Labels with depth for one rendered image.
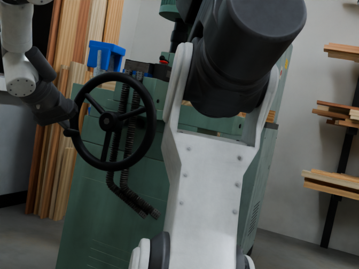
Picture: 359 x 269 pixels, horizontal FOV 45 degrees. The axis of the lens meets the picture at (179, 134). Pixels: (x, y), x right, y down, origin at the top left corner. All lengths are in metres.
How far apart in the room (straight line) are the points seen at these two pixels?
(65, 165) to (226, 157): 2.28
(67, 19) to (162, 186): 1.90
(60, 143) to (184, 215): 2.33
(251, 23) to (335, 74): 3.31
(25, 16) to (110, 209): 0.75
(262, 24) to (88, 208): 1.10
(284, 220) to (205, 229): 3.24
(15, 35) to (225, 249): 0.63
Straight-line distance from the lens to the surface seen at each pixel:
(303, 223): 3.91
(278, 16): 0.61
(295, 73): 3.89
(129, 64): 1.38
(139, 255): 0.70
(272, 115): 1.45
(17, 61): 1.10
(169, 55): 1.55
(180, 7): 0.88
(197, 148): 0.72
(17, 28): 1.01
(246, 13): 0.59
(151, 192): 1.42
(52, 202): 3.04
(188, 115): 1.37
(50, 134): 3.00
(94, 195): 1.53
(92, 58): 2.52
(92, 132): 1.53
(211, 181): 0.71
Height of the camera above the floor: 0.89
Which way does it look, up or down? 3 degrees down
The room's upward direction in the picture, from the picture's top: 12 degrees clockwise
